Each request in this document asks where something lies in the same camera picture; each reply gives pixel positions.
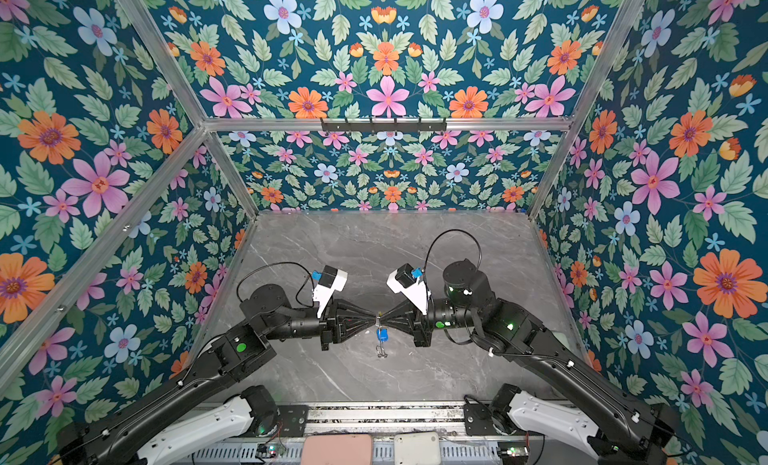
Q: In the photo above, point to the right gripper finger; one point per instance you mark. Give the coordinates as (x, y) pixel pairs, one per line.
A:
(404, 312)
(402, 326)

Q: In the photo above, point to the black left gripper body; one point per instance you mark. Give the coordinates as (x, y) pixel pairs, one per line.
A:
(328, 330)

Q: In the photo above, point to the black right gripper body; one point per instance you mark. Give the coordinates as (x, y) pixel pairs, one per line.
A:
(423, 328)

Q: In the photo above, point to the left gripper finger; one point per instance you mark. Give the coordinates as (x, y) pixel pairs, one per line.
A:
(353, 330)
(349, 311)

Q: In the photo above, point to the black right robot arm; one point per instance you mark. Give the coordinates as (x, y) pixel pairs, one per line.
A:
(601, 420)

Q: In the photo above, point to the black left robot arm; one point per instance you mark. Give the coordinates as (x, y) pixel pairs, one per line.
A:
(226, 360)

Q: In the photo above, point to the pink box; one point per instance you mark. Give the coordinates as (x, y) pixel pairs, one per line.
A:
(339, 449)

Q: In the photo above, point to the white box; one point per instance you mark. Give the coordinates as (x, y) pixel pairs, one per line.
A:
(422, 448)

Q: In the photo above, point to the green circuit board left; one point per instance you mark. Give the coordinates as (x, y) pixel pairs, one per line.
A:
(270, 451)

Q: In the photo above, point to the green circuit board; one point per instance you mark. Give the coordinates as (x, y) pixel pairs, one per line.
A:
(513, 455)
(270, 451)

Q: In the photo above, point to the green circuit board right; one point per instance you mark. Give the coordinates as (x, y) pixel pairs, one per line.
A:
(513, 455)

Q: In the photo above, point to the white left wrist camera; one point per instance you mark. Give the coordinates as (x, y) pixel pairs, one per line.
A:
(327, 282)

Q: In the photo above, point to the aluminium front rail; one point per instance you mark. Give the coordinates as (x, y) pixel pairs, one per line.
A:
(432, 420)

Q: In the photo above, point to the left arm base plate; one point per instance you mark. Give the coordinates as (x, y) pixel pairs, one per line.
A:
(289, 421)

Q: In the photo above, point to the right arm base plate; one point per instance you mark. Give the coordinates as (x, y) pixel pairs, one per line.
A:
(481, 420)

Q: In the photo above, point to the black wall hook rail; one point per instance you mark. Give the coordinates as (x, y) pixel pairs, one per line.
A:
(371, 125)

